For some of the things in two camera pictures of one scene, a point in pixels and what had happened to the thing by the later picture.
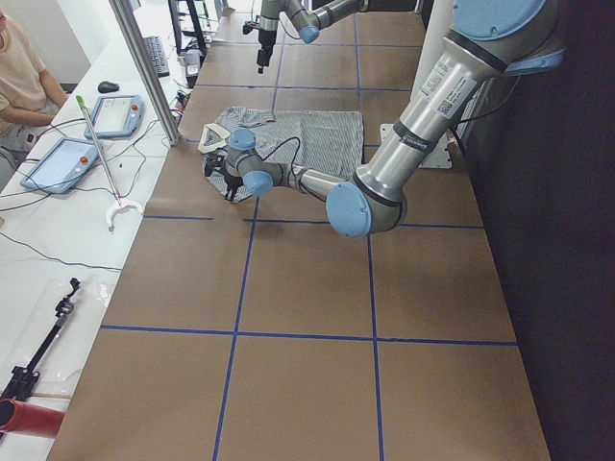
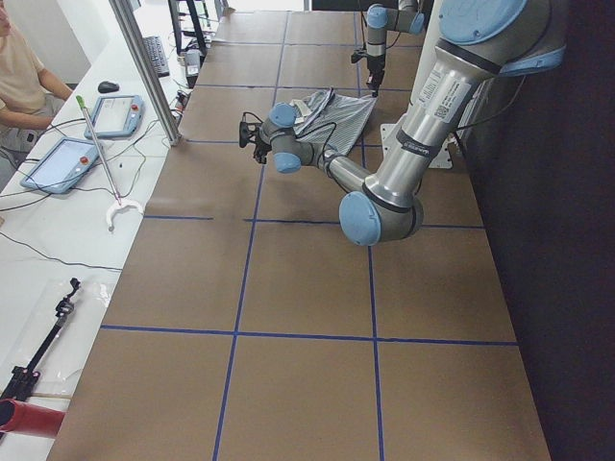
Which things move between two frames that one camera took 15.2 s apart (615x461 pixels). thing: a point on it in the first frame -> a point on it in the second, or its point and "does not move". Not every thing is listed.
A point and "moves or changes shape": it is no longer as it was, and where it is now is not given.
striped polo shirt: x=329 y=141 moves or changes shape
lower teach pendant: x=63 y=164 does not move
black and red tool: x=25 y=376 does not move
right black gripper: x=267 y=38 -> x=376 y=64
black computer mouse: x=108 y=87 does not move
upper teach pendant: x=116 y=117 does not move
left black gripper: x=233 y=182 -> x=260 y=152
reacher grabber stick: x=120 y=203 does not move
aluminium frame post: x=131 y=23 does not move
